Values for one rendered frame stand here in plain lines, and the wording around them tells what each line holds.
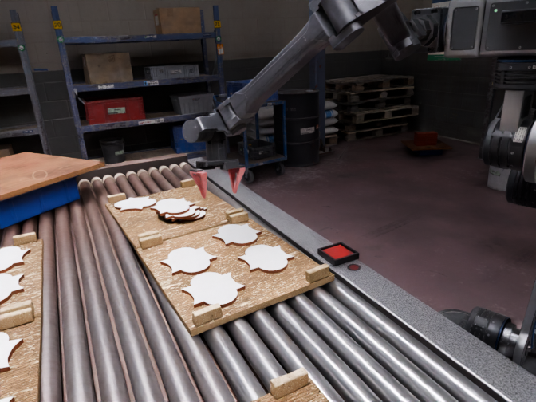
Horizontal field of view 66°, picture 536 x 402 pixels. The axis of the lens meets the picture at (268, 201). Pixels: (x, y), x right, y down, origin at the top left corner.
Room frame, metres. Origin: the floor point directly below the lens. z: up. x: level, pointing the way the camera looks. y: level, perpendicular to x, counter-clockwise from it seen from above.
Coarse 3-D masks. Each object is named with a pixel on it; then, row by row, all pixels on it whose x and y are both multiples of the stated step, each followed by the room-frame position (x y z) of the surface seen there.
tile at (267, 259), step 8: (248, 248) 0.95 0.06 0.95; (256, 248) 0.95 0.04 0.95; (264, 248) 0.94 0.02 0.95; (272, 248) 0.94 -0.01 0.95; (280, 248) 0.94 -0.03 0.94; (248, 256) 0.90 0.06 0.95; (256, 256) 0.90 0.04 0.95; (264, 256) 0.90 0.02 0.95; (272, 256) 0.90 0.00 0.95; (280, 256) 0.90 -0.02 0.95; (288, 256) 0.89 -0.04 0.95; (248, 264) 0.87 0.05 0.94; (256, 264) 0.86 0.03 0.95; (264, 264) 0.86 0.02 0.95; (272, 264) 0.86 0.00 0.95; (280, 264) 0.86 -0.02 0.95; (264, 272) 0.84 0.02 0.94; (272, 272) 0.83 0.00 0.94
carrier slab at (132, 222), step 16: (160, 192) 1.45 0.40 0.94; (176, 192) 1.44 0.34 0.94; (192, 192) 1.43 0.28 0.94; (208, 192) 1.42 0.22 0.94; (112, 208) 1.31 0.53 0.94; (144, 208) 1.29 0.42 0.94; (208, 208) 1.26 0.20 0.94; (224, 208) 1.26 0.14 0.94; (128, 224) 1.16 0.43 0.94; (144, 224) 1.16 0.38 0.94; (160, 224) 1.15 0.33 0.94; (176, 224) 1.15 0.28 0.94; (192, 224) 1.14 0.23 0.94; (208, 224) 1.13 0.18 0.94; (224, 224) 1.14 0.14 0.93
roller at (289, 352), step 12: (144, 180) 1.69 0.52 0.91; (156, 192) 1.51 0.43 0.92; (264, 312) 0.71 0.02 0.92; (252, 324) 0.70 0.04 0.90; (264, 324) 0.67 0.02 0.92; (276, 324) 0.67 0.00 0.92; (264, 336) 0.65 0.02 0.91; (276, 336) 0.63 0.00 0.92; (288, 336) 0.64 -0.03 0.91; (276, 348) 0.61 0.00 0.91; (288, 348) 0.60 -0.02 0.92; (288, 360) 0.58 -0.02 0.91; (300, 360) 0.57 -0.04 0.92; (312, 372) 0.54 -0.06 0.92; (324, 384) 0.51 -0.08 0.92; (336, 396) 0.49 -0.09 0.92
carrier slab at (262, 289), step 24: (168, 240) 1.04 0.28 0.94; (192, 240) 1.03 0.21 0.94; (216, 240) 1.02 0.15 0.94; (264, 240) 1.01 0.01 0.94; (144, 264) 0.92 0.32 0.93; (216, 264) 0.89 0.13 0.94; (240, 264) 0.88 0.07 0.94; (288, 264) 0.87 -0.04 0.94; (312, 264) 0.87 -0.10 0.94; (168, 288) 0.79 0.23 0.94; (264, 288) 0.77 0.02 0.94; (288, 288) 0.77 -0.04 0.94; (312, 288) 0.78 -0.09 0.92; (192, 312) 0.70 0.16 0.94; (240, 312) 0.69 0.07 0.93; (192, 336) 0.64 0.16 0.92
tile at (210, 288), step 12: (204, 276) 0.82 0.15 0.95; (216, 276) 0.82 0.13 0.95; (228, 276) 0.81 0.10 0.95; (192, 288) 0.77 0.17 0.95; (204, 288) 0.77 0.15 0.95; (216, 288) 0.77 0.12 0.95; (228, 288) 0.77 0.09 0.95; (240, 288) 0.77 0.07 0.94; (204, 300) 0.72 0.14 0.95; (216, 300) 0.72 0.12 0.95; (228, 300) 0.72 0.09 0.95
